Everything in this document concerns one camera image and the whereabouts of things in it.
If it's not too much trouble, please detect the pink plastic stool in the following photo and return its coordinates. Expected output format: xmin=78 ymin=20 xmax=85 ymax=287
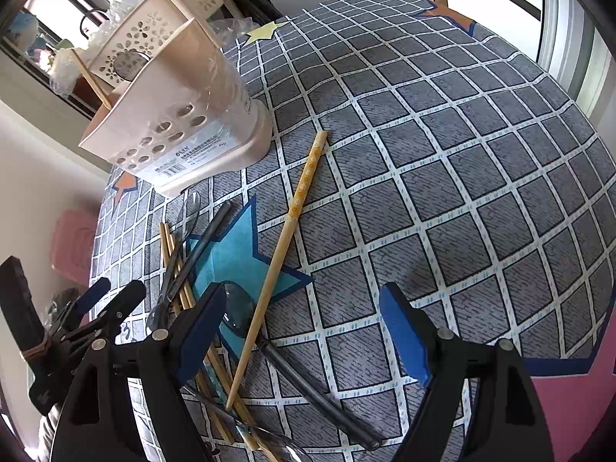
xmin=50 ymin=210 xmax=97 ymax=286

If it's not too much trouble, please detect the black handled metal spoon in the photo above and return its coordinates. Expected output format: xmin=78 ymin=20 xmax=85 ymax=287
xmin=223 ymin=281 xmax=382 ymax=452

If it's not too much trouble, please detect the beige flower-pattern rack basket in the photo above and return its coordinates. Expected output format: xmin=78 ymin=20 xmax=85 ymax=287
xmin=70 ymin=0 xmax=242 ymax=109

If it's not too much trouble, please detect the blue patterned wooden chopstick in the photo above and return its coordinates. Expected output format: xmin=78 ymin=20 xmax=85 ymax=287
xmin=160 ymin=222 xmax=261 ymax=450

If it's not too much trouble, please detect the grey checkered tablecloth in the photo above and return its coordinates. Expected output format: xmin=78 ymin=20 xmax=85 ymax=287
xmin=89 ymin=0 xmax=616 ymax=462

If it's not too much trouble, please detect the yellow patterned wooden chopstick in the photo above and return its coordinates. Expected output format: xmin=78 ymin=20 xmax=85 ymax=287
xmin=226 ymin=131 xmax=328 ymax=411

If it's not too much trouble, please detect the beige utensil holder caddy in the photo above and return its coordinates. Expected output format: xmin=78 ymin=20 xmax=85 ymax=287
xmin=79 ymin=19 xmax=273 ymax=198

